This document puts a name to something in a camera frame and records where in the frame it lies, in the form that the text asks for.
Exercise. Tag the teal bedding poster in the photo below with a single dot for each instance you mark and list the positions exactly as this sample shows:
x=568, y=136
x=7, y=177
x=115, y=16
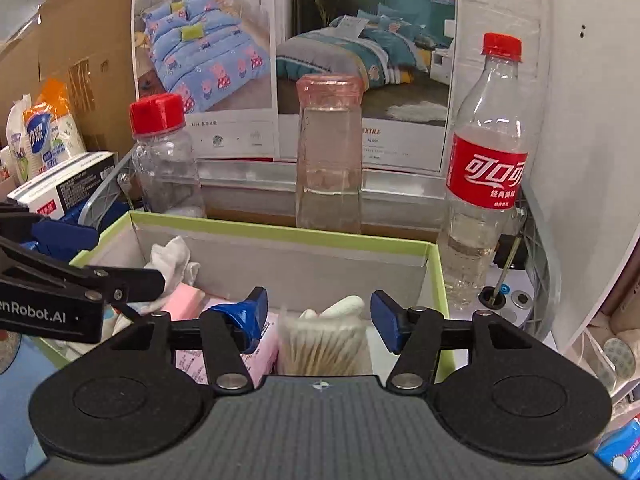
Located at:
x=370, y=50

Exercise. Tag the blue tissue pack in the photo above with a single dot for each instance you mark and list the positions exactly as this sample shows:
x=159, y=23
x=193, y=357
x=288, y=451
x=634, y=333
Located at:
x=622, y=452

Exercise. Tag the grey white sock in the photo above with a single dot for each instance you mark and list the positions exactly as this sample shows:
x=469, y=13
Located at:
x=172, y=262

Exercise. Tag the green cardboard box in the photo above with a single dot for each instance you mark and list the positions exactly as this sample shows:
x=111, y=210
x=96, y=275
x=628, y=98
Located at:
x=300, y=265

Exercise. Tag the cotton swab bag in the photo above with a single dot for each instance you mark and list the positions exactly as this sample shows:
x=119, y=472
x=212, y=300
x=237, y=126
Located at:
x=320, y=347

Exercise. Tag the clear jar with red lid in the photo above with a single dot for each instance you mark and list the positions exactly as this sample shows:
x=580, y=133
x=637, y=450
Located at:
x=165, y=170

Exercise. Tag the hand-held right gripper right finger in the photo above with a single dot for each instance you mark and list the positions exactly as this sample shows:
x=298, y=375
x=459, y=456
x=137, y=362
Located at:
x=387, y=321

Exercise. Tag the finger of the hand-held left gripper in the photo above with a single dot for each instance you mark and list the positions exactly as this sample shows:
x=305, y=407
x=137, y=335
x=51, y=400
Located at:
x=65, y=240
x=135, y=282

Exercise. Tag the blue box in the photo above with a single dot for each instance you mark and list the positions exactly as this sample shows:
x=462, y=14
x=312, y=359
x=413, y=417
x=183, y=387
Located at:
x=72, y=212

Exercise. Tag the small white black box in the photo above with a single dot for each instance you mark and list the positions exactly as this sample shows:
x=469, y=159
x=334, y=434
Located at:
x=65, y=182

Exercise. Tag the pink tissue pack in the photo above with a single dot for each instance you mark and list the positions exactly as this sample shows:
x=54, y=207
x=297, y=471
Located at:
x=190, y=305

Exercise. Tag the white knit glove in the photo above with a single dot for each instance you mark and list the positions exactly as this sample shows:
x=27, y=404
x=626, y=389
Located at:
x=345, y=306

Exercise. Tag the cola bottle with red label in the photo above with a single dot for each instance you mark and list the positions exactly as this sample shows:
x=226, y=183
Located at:
x=487, y=170

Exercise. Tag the clear bottle with pink cap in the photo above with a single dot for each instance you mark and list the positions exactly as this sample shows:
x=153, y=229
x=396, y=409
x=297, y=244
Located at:
x=327, y=160

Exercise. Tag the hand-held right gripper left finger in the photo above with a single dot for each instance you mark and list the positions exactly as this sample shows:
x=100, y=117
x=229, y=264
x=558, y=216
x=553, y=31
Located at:
x=250, y=316

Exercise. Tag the white shelf unit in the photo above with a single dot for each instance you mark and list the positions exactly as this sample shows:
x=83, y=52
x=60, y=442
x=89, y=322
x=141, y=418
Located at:
x=590, y=110

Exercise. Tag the blue cartoon bedding poster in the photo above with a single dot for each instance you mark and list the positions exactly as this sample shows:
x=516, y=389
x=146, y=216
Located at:
x=210, y=60

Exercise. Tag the orange blue snack bag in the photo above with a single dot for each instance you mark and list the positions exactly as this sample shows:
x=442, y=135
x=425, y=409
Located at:
x=45, y=130

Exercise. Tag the brown cardboard box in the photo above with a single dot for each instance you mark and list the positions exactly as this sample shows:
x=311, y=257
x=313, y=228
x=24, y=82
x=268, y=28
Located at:
x=75, y=35

